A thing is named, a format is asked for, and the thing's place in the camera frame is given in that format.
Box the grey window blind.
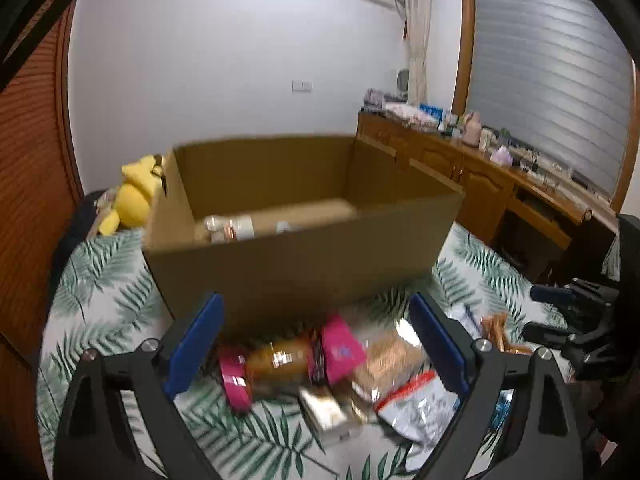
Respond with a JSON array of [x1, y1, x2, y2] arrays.
[[467, 0, 636, 197]]

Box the brown slatted wardrobe door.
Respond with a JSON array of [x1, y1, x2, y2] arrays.
[[0, 5, 85, 480]]

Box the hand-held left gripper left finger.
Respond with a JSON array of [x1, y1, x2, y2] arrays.
[[52, 292, 226, 480]]

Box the gold foil snack packet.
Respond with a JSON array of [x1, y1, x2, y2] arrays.
[[299, 385, 362, 445]]

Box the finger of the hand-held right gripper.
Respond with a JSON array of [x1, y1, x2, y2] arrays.
[[521, 323, 573, 347], [530, 284, 578, 307]]

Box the white jar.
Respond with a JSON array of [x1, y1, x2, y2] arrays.
[[204, 214, 257, 244]]

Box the folded floral cloth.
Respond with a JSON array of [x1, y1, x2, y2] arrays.
[[382, 102, 441, 129]]

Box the wooden window frame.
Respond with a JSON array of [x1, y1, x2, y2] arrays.
[[452, 0, 640, 213]]

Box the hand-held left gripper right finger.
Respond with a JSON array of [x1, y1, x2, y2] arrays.
[[409, 291, 586, 480]]

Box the brown snack tube pink ends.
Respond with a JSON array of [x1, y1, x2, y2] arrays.
[[217, 331, 328, 413]]

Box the red-edged clear snack packet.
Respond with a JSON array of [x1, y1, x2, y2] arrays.
[[375, 370, 462, 445]]

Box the yellow plush toy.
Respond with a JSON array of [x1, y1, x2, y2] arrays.
[[97, 155, 167, 236]]

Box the row of small desk items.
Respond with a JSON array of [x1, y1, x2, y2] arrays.
[[515, 144, 603, 197]]

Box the cream curtain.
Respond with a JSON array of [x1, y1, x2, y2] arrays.
[[401, 0, 434, 109]]

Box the clear white snack packet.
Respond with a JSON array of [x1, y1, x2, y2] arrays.
[[446, 305, 484, 339]]

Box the leaf print blanket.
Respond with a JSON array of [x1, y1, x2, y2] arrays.
[[37, 220, 576, 480]]

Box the pink snack packet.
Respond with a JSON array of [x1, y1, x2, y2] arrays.
[[320, 314, 369, 387]]

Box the copper foil snack packet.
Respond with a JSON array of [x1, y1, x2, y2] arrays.
[[480, 312, 532, 356]]

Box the brown cardboard box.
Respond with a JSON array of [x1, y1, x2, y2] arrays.
[[142, 134, 467, 323]]

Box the brown cracker packet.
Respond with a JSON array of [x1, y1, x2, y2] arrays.
[[350, 317, 430, 407]]

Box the wooden cabinet desk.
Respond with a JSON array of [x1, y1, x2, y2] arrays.
[[357, 111, 621, 283]]

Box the purple patterned box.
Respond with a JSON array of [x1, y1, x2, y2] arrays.
[[362, 88, 389, 111]]

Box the dark blue cloth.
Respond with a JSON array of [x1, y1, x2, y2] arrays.
[[52, 190, 120, 282]]

